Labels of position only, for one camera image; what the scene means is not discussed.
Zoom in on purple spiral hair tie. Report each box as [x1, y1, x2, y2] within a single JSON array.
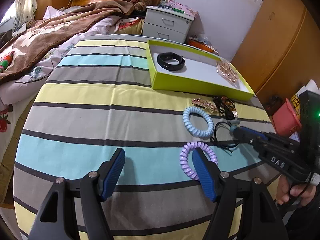
[[179, 141, 219, 181]]

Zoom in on black elastic hair tie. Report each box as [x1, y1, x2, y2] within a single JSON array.
[[209, 121, 240, 153]]

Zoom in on light blue spiral hair tie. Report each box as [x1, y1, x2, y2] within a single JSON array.
[[182, 106, 215, 138]]

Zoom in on dark beaded bracelet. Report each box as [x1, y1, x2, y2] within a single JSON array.
[[213, 95, 238, 120]]

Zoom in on pink rhinestone hair clip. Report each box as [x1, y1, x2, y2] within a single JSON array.
[[191, 98, 218, 113]]

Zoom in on person's right hand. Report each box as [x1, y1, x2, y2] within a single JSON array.
[[276, 175, 316, 206]]

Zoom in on pink plastic bin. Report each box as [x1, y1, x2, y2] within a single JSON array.
[[272, 99, 302, 137]]

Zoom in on yellow printed box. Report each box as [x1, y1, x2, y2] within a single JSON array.
[[290, 94, 300, 119]]

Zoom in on striped tablecloth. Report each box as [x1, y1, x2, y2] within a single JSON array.
[[12, 34, 282, 240]]

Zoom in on beige hair claw clip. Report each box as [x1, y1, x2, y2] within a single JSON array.
[[216, 60, 239, 85]]

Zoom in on wooden wardrobe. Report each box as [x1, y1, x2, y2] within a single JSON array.
[[232, 0, 319, 106]]

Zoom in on lime green shallow box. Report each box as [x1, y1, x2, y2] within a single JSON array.
[[146, 39, 254, 101]]

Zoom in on black fitness band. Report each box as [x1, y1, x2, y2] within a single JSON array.
[[157, 52, 185, 72]]

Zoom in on orange basket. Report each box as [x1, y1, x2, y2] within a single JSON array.
[[187, 35, 219, 55]]

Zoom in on yellow pillow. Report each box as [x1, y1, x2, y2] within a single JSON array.
[[114, 17, 145, 35]]

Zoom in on grey drawer nightstand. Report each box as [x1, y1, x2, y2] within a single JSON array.
[[142, 5, 195, 43]]

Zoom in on brown blanket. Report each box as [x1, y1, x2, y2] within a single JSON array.
[[1, 0, 134, 84]]

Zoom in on pink floral box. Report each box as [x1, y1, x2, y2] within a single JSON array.
[[159, 0, 199, 18]]

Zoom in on patterned curtain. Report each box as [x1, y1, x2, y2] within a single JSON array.
[[12, 0, 37, 31]]

